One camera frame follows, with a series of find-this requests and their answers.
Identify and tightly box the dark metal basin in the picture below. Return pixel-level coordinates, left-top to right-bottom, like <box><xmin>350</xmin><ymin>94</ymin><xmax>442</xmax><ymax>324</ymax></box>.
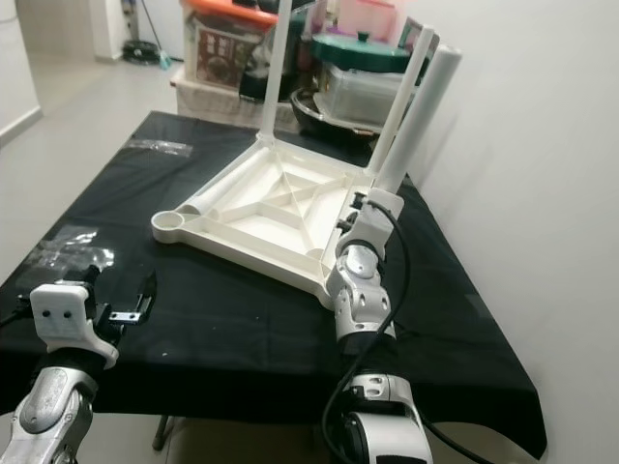
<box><xmin>290</xmin><ymin>87</ymin><xmax>407</xmax><ymax>141</ymax></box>

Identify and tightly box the black tablecloth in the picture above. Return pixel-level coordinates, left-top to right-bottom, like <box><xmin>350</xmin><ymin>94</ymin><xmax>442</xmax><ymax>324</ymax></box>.
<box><xmin>0</xmin><ymin>111</ymin><xmax>547</xmax><ymax>460</ymax></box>

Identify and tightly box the clear plastic container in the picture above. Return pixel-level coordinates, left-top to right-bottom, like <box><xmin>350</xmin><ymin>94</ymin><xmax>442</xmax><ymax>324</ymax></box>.
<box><xmin>317</xmin><ymin>66</ymin><xmax>422</xmax><ymax>127</ymax></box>

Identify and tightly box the green pot lid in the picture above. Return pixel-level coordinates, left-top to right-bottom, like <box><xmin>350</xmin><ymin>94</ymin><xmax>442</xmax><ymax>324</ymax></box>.
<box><xmin>311</xmin><ymin>31</ymin><xmax>417</xmax><ymax>73</ymax></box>

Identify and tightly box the beige cloth covered table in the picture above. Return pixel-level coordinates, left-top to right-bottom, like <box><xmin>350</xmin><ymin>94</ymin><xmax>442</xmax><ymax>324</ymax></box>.
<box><xmin>172</xmin><ymin>72</ymin><xmax>301</xmax><ymax>131</ymax></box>

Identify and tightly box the pink box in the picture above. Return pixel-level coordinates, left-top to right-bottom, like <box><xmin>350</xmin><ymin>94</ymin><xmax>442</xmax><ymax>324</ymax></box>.
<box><xmin>334</xmin><ymin>0</ymin><xmax>398</xmax><ymax>44</ymax></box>

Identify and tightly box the orange lid storage box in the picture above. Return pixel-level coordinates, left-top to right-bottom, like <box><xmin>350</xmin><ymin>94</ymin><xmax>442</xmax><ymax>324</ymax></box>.
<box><xmin>182</xmin><ymin>0</ymin><xmax>281</xmax><ymax>90</ymax></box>

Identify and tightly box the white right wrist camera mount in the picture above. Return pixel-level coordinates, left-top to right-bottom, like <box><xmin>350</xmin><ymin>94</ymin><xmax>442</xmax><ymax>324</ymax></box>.
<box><xmin>343</xmin><ymin>188</ymin><xmax>405</xmax><ymax>267</ymax></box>

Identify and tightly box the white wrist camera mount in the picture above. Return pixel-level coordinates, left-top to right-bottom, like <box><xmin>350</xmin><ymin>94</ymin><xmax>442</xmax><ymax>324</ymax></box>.
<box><xmin>31</xmin><ymin>280</ymin><xmax>119</xmax><ymax>368</ymax></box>
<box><xmin>343</xmin><ymin>188</ymin><xmax>405</xmax><ymax>267</ymax></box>

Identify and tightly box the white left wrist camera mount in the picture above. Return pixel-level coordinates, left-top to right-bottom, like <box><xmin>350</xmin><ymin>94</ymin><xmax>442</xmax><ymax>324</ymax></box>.
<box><xmin>31</xmin><ymin>280</ymin><xmax>119</xmax><ymax>368</ymax></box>

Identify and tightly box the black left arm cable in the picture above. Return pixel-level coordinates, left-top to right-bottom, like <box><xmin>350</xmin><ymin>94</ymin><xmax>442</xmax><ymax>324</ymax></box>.
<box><xmin>0</xmin><ymin>304</ymin><xmax>35</xmax><ymax>325</ymax></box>

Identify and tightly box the black folding table frame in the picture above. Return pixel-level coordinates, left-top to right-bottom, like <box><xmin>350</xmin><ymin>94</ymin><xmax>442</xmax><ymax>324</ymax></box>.
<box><xmin>152</xmin><ymin>416</ymin><xmax>173</xmax><ymax>450</ymax></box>

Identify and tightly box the dark picture frame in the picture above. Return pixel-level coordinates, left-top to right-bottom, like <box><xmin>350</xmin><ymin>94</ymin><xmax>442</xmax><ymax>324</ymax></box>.
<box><xmin>397</xmin><ymin>17</ymin><xmax>441</xmax><ymax>54</ymax></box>

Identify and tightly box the broom with dark handle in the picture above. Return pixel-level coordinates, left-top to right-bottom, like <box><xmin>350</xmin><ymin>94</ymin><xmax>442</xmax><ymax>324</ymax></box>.
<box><xmin>135</xmin><ymin>0</ymin><xmax>170</xmax><ymax>67</ymax></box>

